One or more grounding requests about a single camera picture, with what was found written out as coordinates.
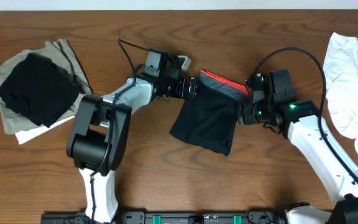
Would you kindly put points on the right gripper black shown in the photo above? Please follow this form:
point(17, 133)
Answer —
point(245, 112)

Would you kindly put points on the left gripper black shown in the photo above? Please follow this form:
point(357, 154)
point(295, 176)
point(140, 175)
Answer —
point(192, 89)

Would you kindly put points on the black leggings with red waistband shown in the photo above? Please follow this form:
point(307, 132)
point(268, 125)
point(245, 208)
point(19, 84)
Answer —
point(209, 119)

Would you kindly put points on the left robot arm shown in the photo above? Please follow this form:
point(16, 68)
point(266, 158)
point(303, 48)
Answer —
point(98, 139)

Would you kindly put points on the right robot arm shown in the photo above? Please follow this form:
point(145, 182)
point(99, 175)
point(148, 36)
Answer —
point(301, 123)

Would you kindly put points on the white garment on right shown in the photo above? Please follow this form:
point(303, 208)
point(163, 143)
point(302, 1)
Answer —
point(341, 70)

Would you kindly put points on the folded beige garment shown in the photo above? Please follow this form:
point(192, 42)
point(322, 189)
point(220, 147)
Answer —
point(61, 54)

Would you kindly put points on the folded black garment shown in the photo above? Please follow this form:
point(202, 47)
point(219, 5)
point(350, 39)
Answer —
point(37, 90)

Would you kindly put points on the folded white garment under pile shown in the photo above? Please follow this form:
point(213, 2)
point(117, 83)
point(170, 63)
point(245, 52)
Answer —
point(31, 133)

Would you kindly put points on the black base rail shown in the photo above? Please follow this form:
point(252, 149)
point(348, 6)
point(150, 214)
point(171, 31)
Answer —
point(256, 216)

